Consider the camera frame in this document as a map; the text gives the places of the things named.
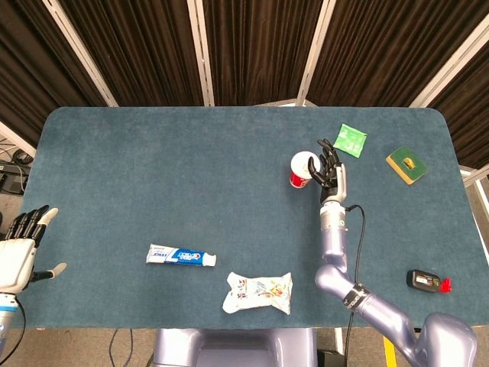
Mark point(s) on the white frame foot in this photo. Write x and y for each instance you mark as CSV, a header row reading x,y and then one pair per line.
x,y
282,102

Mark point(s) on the black bottle red cap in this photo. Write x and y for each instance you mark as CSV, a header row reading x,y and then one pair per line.
x,y
422,281

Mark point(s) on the white snack bag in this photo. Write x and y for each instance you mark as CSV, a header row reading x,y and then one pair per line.
x,y
256,292

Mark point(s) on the white partition frame post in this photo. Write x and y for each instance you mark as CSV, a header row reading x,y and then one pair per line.
x,y
316,53
17,139
80,53
447,69
200,53

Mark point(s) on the red paper cup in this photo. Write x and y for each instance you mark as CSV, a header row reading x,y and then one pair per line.
x,y
300,162

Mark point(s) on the black pleated curtain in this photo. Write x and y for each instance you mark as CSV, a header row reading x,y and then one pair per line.
x,y
23,57
470,114
145,49
382,49
260,49

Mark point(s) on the grey robot torso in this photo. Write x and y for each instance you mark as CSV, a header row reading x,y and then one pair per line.
x,y
237,348

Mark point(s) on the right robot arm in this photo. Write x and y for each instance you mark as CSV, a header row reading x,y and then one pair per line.
x,y
332,237

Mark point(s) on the blue white toothpaste tube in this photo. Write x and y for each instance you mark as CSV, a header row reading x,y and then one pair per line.
x,y
179,255

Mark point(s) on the white table leg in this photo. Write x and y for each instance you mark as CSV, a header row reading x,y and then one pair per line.
x,y
339,340

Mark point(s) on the black box under table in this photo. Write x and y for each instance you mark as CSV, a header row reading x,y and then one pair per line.
x,y
328,359

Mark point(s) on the green sachet packet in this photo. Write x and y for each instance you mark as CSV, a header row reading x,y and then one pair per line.
x,y
349,139

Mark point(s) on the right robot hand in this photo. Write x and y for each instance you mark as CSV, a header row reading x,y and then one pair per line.
x,y
336,183

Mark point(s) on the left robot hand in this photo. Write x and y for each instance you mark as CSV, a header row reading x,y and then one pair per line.
x,y
15,264

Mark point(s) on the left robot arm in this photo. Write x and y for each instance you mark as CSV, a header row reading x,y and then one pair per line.
x,y
5,317

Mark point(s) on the black device box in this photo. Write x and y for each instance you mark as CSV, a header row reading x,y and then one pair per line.
x,y
11,179

